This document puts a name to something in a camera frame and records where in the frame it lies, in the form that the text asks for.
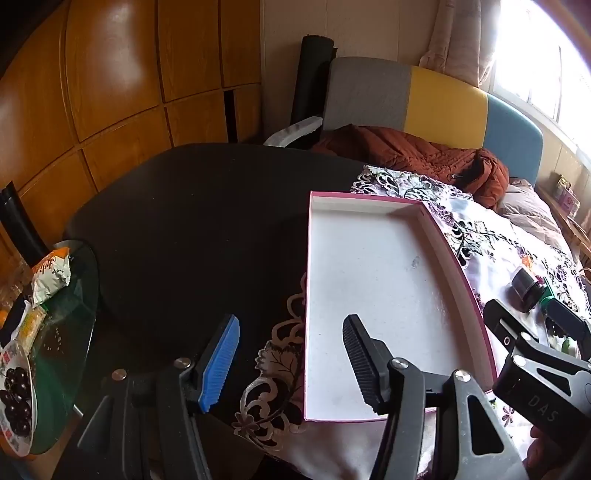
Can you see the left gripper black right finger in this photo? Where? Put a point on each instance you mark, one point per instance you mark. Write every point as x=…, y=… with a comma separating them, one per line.
x=380, y=382

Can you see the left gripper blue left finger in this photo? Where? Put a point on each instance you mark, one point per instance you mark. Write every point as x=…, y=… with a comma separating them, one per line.
x=214, y=364

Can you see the black spool clear cover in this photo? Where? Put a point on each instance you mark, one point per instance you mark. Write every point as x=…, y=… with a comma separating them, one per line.
x=529, y=288

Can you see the person's right hand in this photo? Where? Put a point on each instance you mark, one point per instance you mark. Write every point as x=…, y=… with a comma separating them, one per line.
x=541, y=455

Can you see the pink white shallow tray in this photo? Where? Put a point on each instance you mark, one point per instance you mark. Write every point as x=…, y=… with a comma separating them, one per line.
x=387, y=261

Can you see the floral embroidered white tablecloth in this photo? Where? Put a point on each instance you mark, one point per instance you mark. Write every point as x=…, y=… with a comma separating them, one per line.
x=488, y=247

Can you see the wooden side shelf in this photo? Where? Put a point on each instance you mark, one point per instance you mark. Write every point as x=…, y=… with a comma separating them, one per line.
x=573, y=233

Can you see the round glass side table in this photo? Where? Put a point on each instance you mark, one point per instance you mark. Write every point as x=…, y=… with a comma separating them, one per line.
x=59, y=353

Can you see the pinkish grey blanket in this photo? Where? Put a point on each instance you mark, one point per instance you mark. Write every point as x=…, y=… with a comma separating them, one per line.
x=523, y=207

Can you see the purple gift box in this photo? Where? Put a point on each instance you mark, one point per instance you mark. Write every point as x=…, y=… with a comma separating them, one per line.
x=565, y=197

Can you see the orange white snack bag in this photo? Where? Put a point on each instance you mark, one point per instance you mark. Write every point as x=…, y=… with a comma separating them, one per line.
x=50, y=275

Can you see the plate of dark cherries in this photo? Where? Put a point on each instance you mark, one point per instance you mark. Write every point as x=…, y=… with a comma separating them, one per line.
x=18, y=400

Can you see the rust brown quilted jacket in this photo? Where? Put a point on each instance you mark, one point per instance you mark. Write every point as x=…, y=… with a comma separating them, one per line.
x=476, y=171

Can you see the white curved armrest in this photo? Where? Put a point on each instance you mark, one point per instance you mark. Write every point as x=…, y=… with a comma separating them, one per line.
x=292, y=133

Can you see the grey yellow blue sofa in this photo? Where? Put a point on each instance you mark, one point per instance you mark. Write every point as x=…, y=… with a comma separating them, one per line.
x=435, y=107

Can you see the black rolled mat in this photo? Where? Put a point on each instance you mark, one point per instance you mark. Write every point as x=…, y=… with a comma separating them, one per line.
x=311, y=85

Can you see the beige curtain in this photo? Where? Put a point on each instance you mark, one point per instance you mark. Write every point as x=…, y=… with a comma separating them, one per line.
x=463, y=40

